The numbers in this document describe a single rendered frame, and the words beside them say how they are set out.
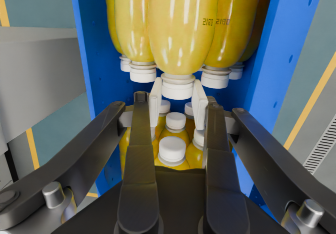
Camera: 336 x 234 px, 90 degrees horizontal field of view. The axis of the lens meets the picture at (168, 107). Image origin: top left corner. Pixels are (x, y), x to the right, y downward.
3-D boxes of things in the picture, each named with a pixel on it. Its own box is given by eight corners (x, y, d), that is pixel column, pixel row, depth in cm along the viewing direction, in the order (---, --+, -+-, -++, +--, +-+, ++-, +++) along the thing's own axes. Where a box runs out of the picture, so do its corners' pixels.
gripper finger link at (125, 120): (146, 130, 14) (110, 128, 14) (153, 105, 18) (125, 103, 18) (146, 113, 13) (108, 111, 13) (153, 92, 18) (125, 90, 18)
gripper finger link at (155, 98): (156, 127, 16) (148, 127, 16) (161, 99, 22) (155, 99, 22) (157, 97, 14) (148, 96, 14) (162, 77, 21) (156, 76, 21)
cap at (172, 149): (180, 144, 27) (181, 134, 27) (188, 160, 24) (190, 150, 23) (156, 147, 26) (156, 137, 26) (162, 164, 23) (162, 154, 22)
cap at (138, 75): (126, 68, 23) (127, 81, 24) (154, 70, 23) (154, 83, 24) (133, 63, 27) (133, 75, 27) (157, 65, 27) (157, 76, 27)
